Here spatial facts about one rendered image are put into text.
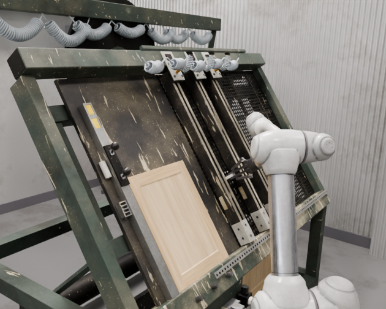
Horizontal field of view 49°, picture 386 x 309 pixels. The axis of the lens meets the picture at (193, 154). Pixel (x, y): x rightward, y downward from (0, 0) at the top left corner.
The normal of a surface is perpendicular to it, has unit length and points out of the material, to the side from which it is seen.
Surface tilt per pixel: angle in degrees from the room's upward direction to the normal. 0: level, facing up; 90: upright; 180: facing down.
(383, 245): 90
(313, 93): 90
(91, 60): 56
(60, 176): 90
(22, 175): 90
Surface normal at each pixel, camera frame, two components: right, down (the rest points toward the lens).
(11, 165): 0.79, 0.17
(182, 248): 0.69, -0.41
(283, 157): 0.07, -0.06
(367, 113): -0.61, 0.17
